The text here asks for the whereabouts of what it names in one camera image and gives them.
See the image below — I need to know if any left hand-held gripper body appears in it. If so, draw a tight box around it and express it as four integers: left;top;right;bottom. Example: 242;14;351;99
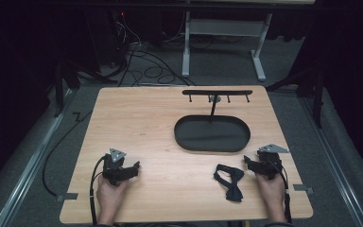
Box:
102;148;134;187

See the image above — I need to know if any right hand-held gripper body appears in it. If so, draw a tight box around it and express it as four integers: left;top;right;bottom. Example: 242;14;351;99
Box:
252;143;290;182

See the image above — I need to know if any black bow tie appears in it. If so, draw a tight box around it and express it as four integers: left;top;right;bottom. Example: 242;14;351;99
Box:
213;164;246;203

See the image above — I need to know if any black hook rack with tray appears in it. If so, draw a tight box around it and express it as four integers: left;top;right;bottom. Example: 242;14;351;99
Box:
173;89;253;153

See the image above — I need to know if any person's left hand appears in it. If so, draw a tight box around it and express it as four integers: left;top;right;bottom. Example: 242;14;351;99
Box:
95;174;130;222

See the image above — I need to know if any person's right hand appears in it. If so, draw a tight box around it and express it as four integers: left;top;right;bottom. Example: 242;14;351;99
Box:
254;172;287;223

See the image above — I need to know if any grey tape piece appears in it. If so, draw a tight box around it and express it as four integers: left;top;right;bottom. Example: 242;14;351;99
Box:
55;192;79;202
292;183;315;196

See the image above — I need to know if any black tripod stand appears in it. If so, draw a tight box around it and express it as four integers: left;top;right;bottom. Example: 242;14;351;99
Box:
45;58;117;119
265;60;327;130

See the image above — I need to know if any left hand-held gripper black cable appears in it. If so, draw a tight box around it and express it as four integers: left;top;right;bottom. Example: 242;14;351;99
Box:
89;155;107;226

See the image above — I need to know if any hand-held gripper black cable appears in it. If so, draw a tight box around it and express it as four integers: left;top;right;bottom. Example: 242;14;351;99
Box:
89;155;107;226
273;160;293;225

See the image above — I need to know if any right hand-held gripper black cable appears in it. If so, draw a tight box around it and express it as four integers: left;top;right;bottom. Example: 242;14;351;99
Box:
273;160;293;225

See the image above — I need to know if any black floor cable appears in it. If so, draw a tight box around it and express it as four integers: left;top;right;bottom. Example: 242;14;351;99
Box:
42;109;94;198

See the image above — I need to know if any metal floor rail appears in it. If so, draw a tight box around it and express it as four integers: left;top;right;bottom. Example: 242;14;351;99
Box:
0;89;78;227
297;96;363;227

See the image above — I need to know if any tangle of black floor cables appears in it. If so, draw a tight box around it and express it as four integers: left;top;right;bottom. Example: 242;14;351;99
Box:
110;12;197;88

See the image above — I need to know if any white metal desk frame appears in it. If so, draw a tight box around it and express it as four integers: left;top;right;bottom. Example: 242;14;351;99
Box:
181;10;274;82

